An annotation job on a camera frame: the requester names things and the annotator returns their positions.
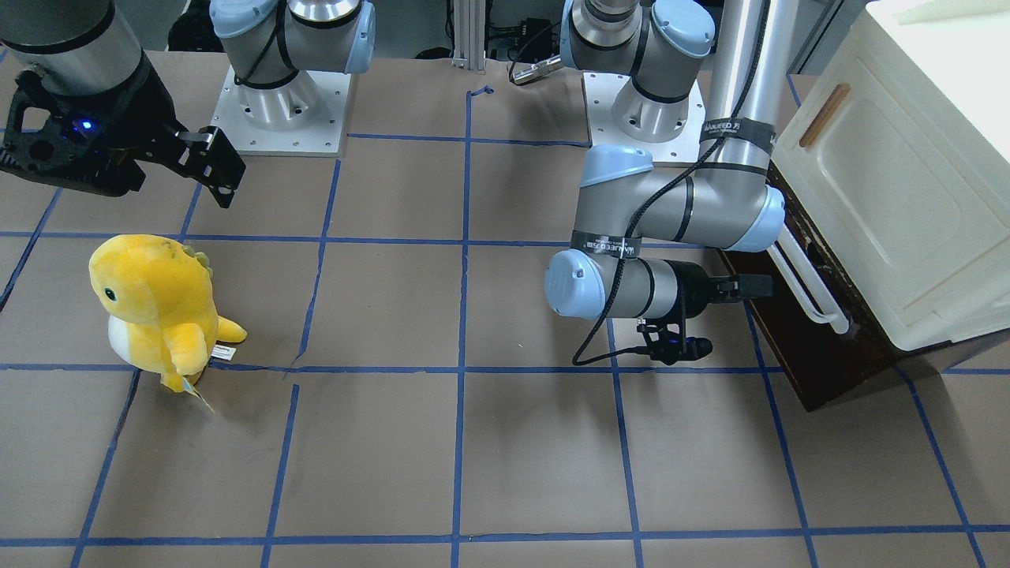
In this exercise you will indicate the yellow plush dinosaur toy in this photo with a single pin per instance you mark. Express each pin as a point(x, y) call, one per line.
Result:
point(158, 295)

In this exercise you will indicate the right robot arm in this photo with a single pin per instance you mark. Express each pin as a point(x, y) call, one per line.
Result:
point(87, 47)

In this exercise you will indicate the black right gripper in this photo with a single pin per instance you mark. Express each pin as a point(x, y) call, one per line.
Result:
point(144, 110)

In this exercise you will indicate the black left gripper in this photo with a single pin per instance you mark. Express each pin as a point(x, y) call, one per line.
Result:
point(694, 289)

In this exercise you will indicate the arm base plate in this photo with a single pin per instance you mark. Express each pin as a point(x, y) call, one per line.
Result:
point(304, 118)
point(619, 115)

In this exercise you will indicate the dark wooden drawer cabinet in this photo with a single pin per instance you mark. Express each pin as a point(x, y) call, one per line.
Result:
point(817, 325)

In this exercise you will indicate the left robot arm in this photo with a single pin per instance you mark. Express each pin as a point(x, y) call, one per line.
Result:
point(622, 197)

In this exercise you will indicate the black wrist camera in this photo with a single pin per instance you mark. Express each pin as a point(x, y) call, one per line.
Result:
point(670, 347)

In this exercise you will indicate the cream plastic storage box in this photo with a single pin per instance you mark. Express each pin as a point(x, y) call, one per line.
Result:
point(899, 155)

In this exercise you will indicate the aluminium frame post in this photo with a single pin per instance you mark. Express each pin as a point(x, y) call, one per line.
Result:
point(469, 34)

